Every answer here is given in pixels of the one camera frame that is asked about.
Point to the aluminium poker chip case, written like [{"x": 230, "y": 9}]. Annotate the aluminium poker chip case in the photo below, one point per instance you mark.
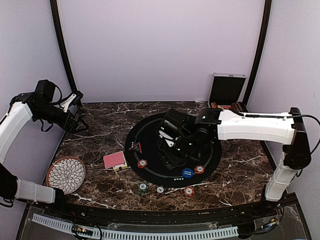
[{"x": 225, "y": 88}]

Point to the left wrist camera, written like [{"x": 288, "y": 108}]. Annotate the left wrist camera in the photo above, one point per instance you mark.
[{"x": 73, "y": 99}]

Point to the black frame post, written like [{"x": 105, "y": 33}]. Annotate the black frame post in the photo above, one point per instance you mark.
[
  {"x": 62, "y": 45},
  {"x": 259, "y": 50}
]

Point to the right black frame post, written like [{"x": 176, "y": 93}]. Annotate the right black frame post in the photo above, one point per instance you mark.
[{"x": 259, "y": 50}]

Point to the round black poker mat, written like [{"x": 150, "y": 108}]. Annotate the round black poker mat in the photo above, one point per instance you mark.
[{"x": 147, "y": 133}]

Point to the green poker chip stack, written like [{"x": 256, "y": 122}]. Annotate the green poker chip stack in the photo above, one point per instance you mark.
[{"x": 143, "y": 188}]

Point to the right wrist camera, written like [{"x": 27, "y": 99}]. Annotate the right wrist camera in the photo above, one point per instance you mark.
[{"x": 175, "y": 124}]

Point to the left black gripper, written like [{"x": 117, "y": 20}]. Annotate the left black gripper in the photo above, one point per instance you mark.
[{"x": 71, "y": 128}]

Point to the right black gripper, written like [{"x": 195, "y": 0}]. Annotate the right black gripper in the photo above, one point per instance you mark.
[{"x": 169, "y": 162}]

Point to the triangular red dealer button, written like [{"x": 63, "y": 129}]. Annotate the triangular red dealer button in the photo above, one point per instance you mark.
[{"x": 136, "y": 148}]

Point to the red poker chip stack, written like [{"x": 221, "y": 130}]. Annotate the red poker chip stack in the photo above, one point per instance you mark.
[{"x": 189, "y": 191}]

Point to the red playing card deck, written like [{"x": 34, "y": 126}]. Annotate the red playing card deck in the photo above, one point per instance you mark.
[{"x": 115, "y": 161}]

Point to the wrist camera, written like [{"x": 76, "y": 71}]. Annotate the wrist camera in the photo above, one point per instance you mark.
[
  {"x": 73, "y": 99},
  {"x": 175, "y": 124}
]

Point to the floral ceramic plate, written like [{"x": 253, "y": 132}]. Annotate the floral ceramic plate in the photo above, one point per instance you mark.
[{"x": 67, "y": 174}]

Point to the blue small blind button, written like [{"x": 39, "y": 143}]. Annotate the blue small blind button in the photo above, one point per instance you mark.
[{"x": 187, "y": 173}]

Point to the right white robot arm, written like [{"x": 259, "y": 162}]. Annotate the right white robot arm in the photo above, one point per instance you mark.
[{"x": 286, "y": 128}]

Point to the left black frame post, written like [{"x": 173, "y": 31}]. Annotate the left black frame post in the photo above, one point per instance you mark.
[{"x": 62, "y": 45}]

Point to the white slotted cable duct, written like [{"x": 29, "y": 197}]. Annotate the white slotted cable duct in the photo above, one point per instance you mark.
[{"x": 121, "y": 231}]

